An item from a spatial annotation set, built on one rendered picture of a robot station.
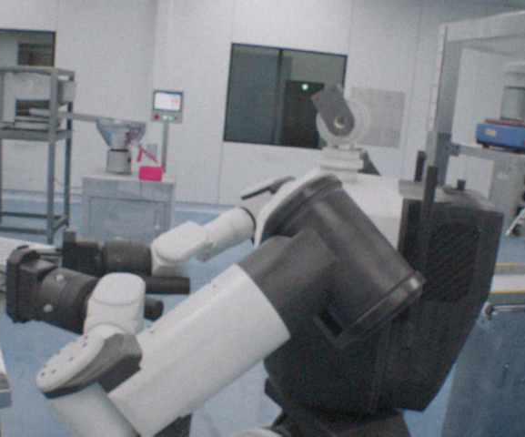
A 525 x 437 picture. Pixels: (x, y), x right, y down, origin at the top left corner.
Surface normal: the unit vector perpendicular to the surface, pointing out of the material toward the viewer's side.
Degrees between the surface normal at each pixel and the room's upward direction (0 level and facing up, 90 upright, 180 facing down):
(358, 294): 79
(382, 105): 90
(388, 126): 90
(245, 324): 71
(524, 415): 90
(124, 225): 90
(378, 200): 42
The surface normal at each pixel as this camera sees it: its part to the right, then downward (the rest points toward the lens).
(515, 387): 0.27, 0.22
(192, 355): 0.11, -0.18
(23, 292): -0.36, 0.15
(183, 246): 0.27, -0.70
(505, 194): -0.96, -0.03
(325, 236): -0.25, -0.11
